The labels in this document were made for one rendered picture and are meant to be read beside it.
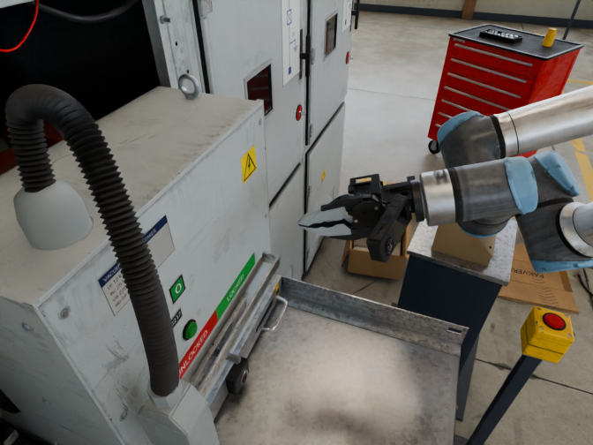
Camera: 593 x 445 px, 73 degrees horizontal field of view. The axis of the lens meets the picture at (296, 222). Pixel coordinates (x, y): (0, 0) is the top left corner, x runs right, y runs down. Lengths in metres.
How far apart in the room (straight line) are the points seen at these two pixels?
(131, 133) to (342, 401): 0.66
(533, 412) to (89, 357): 1.85
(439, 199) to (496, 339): 1.64
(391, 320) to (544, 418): 1.19
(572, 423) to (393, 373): 1.28
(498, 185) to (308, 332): 0.57
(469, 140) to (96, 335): 0.68
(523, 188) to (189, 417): 0.55
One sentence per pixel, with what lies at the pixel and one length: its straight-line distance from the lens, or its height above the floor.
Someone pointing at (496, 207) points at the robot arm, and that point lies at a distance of 0.68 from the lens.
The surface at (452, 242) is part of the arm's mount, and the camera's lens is 1.39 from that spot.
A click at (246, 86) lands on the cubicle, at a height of 1.29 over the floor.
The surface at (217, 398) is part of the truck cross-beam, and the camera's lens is 0.87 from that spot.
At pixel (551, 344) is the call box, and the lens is 1.14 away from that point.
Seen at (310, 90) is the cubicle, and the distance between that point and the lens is 1.66.
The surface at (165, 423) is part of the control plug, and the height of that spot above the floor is 1.21.
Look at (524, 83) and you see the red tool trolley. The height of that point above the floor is 0.76.
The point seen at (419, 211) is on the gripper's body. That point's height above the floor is 1.28.
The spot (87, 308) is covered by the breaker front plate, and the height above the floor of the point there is 1.34.
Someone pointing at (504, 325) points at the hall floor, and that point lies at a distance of 2.33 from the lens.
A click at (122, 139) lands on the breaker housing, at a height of 1.39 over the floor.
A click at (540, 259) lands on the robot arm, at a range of 1.28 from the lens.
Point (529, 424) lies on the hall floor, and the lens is 2.06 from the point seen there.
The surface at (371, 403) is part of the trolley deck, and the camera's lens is 0.94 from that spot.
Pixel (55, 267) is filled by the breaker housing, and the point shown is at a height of 1.39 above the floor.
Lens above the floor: 1.67
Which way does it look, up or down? 39 degrees down
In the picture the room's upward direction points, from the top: straight up
